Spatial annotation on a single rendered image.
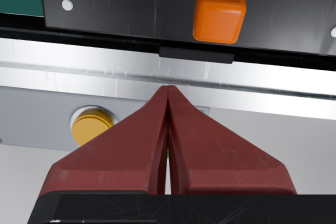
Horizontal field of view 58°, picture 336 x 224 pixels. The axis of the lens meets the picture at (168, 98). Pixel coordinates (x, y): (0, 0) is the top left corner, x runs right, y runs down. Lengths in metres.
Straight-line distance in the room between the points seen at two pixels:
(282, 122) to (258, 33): 0.20
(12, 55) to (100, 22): 0.09
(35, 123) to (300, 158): 0.34
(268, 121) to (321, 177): 0.13
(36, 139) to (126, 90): 0.11
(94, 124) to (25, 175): 0.26
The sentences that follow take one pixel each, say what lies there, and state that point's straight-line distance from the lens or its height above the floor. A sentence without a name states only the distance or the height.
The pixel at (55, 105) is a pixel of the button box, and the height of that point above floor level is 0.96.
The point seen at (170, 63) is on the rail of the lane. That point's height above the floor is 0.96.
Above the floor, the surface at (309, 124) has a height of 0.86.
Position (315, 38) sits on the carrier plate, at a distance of 0.26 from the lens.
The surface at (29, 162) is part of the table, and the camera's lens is 0.50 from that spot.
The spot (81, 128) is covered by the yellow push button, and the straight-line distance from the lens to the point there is 0.29.
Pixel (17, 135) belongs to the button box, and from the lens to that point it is 0.34.
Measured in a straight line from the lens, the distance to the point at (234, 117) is 0.40.
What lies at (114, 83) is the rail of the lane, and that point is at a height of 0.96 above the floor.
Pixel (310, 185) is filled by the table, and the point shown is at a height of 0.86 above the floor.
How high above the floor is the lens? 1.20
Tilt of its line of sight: 62 degrees down
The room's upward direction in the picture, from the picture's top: 173 degrees counter-clockwise
